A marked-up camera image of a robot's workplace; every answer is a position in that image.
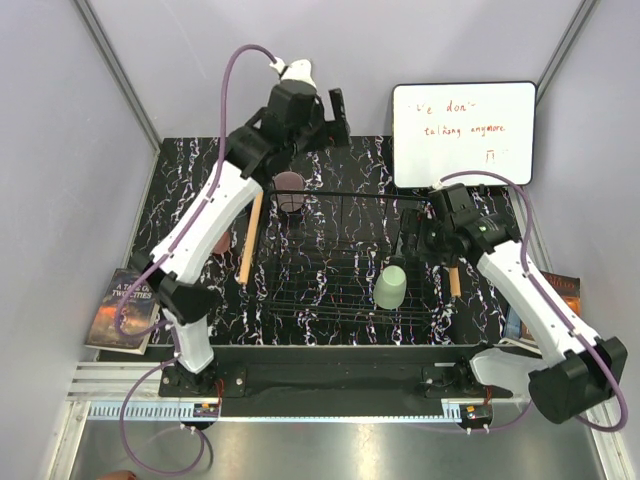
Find right wooden rack handle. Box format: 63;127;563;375
448;266;462;298

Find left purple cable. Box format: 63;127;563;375
115;43;284;475

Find black wire dish rack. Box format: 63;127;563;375
251;190;456;329

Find left wooden rack handle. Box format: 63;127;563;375
238;192;264;285

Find white whiteboard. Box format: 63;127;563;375
392;81;537;189

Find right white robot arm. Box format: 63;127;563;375
396;184;628;431

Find Tale of Two Cities book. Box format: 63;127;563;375
83;267;161;356

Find pink cup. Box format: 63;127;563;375
212;231;231;255

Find books at right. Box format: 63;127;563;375
500;271;581;355

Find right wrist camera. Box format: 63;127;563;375
432;181;452;192

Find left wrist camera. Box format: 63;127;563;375
269;57;317;89

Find lilac mug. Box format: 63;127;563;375
273;171;305;213

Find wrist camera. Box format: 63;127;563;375
269;57;317;89
432;181;452;192

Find black marble mat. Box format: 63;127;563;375
99;134;531;364

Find light green cup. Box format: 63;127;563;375
373;265;407;310

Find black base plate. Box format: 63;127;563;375
159;346;510;422

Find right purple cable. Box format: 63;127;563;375
422;170;630;436

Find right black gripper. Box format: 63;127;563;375
390;207;459;269

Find purple cable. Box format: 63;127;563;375
422;170;630;436
115;43;284;475

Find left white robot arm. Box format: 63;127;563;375
132;80;350;396

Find wooden rack handle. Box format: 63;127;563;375
448;266;462;298
238;192;264;285

